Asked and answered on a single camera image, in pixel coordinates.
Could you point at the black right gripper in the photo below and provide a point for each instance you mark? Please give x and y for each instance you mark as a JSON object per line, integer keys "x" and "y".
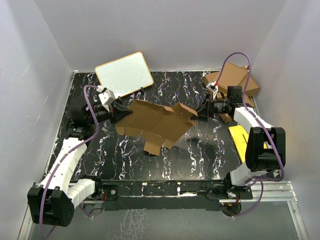
{"x": 202, "y": 113}

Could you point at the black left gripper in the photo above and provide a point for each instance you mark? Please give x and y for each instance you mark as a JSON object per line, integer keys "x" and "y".
{"x": 120, "y": 113}

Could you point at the cardboard box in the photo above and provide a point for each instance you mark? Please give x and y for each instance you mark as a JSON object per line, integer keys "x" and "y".
{"x": 252, "y": 87}
{"x": 160, "y": 125}
{"x": 232, "y": 75}
{"x": 227, "y": 118}

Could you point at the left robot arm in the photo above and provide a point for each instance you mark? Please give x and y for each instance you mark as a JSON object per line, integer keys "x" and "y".
{"x": 53, "y": 202}

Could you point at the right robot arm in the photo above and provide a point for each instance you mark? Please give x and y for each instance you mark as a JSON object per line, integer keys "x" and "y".
{"x": 265, "y": 153}

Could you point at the yellow booklet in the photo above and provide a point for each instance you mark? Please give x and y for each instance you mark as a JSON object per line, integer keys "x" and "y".
{"x": 240, "y": 139}

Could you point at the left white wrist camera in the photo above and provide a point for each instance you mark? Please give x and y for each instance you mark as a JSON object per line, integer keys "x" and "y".
{"x": 106, "y": 97}

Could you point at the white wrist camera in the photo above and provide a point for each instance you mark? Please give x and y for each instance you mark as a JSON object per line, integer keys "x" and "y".
{"x": 213, "y": 89}
{"x": 106, "y": 97}

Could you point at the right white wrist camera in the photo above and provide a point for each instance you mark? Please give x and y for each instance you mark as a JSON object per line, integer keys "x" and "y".
{"x": 213, "y": 89}

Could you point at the whiteboard with orange frame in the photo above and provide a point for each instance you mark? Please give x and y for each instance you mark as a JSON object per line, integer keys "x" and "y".
{"x": 125, "y": 75}

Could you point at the black base frame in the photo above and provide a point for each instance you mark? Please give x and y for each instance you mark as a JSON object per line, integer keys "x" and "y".
{"x": 174, "y": 203}

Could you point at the aluminium rail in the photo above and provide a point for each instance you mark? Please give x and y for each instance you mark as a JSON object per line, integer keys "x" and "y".
{"x": 112, "y": 190}

